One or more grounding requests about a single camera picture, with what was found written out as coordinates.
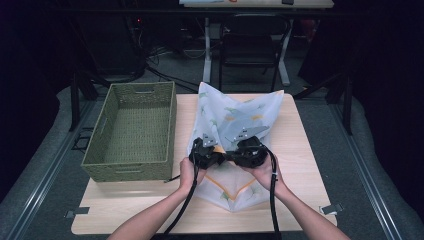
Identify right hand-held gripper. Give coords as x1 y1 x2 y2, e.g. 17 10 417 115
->
227 125 270 169

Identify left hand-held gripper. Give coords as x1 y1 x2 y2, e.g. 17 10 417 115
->
189 133 228 170

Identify white leaf-print mesh laundry bag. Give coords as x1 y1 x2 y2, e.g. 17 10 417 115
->
186 81 285 213

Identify green woven basket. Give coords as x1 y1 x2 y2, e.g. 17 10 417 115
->
80 81 178 183

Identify person's left hand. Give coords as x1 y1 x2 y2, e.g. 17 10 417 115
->
178 156 208 197

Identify person's right hand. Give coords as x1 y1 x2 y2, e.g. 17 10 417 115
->
240 153 288 198

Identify grey table clip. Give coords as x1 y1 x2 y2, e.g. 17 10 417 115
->
318 202 344 216
64 206 91 220

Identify black chair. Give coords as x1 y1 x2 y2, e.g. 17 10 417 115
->
218 13 292 93

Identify black metal stand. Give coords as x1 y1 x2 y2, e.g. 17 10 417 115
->
293 69 355 136
67 64 103 132

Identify white desk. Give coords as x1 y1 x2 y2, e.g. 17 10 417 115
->
179 0 335 88

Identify left hand-held gripper black cable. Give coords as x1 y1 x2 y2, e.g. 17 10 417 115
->
162 141 200 240

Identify hand-held gripper black cable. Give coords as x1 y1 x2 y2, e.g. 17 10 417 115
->
162 141 200 240
265 148 283 240

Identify right hand-held gripper black cable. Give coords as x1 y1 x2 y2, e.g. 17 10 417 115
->
265 148 283 240

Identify black floor cables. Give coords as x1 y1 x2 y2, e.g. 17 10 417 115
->
144 44 202 94

